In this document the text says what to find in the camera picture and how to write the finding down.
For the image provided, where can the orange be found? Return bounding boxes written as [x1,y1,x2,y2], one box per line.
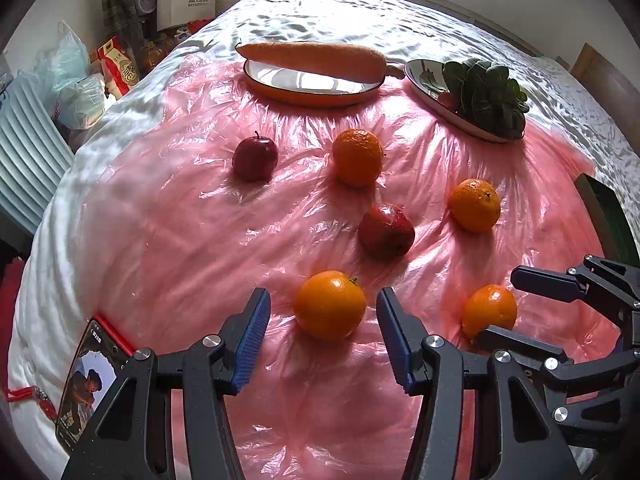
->
[332,129,384,188]
[448,179,501,234]
[293,271,367,341]
[461,285,518,340]

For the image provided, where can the smartphone with red case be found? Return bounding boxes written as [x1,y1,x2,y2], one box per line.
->
[55,314,134,454]

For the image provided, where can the red tassel charm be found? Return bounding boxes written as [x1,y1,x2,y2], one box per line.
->
[2,386,58,422]

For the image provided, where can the red apple centre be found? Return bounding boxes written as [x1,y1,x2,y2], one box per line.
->
[358,203,416,260]

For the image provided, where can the wooden headboard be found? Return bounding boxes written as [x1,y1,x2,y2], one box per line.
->
[570,44,640,154]

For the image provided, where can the green leafy vegetable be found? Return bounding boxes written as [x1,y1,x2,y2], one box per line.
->
[442,58,529,140]

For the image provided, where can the pink plastic sheet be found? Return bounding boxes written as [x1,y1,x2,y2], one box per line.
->
[73,55,600,479]

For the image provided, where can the pink rimmed oval plate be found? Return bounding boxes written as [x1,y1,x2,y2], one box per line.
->
[405,60,524,143]

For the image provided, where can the dark red apple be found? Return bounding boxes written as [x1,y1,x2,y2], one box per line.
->
[232,131,279,182]

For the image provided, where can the white radiator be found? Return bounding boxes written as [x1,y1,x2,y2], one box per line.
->
[0,76,74,234]

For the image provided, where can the large carrot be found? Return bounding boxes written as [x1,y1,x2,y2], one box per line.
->
[235,41,405,84]

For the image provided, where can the orange rimmed oval plate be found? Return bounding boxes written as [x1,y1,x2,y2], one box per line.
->
[243,60,384,108]

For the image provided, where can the white bed quilt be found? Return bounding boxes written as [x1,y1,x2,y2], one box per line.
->
[6,0,640,480]

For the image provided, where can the red snack box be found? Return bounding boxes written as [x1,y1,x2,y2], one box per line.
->
[96,37,139,100]

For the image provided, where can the plastic bag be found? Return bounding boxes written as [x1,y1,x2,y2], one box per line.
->
[35,21,106,131]

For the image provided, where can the plaid scarf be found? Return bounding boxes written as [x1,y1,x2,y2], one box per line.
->
[101,0,145,74]

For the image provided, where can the white cardboard box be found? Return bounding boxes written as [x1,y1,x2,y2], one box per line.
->
[156,0,216,30]

